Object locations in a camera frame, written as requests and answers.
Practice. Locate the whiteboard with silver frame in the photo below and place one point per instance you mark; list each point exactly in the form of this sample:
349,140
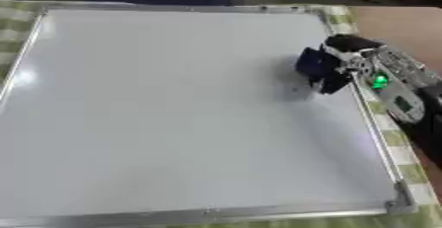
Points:
173,116

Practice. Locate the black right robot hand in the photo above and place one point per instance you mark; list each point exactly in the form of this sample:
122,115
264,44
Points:
350,42

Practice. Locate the dark blue whiteboard brush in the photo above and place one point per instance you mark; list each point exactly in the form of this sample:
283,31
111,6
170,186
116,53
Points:
313,63

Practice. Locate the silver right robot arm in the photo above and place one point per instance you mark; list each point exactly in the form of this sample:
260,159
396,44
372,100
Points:
403,84

